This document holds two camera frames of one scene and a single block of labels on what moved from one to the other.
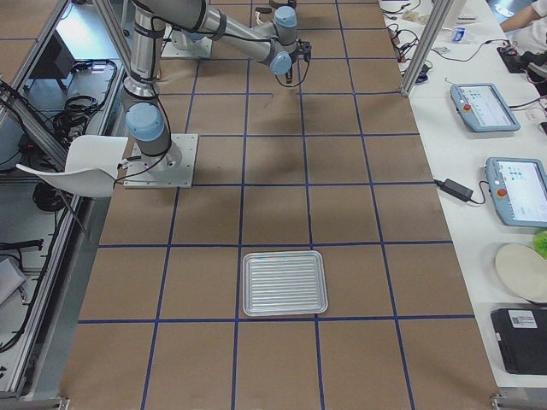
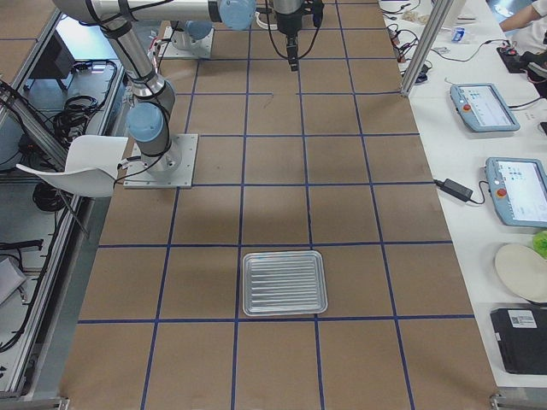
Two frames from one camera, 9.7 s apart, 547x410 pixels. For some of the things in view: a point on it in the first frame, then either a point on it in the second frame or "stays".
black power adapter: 455,189 stays
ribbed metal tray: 283,283 stays
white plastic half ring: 258,21 stays
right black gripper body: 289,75 to 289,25
